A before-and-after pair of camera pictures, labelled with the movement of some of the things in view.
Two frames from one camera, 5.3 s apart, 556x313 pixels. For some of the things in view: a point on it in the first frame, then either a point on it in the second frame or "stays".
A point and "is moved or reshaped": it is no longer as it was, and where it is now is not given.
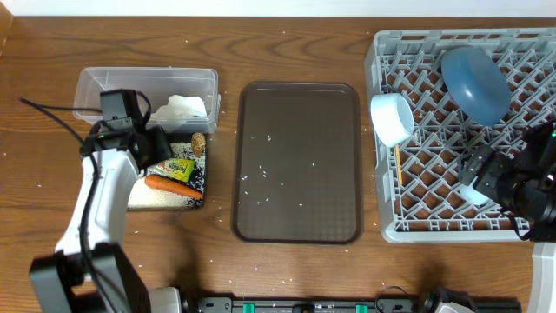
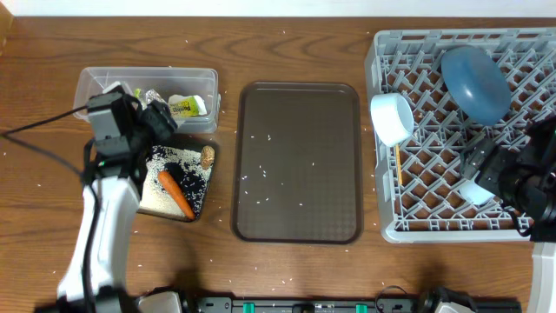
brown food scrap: [198, 142] to [208, 156]
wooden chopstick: [398, 155] stays
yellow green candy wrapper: [178, 169] to [187, 108]
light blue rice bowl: [393, 118] stays
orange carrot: [174, 186] is moved or reshaped
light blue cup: [473, 196] stays
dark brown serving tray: [297, 167] stays
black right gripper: [476, 161] stays
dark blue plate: [478, 83] stays
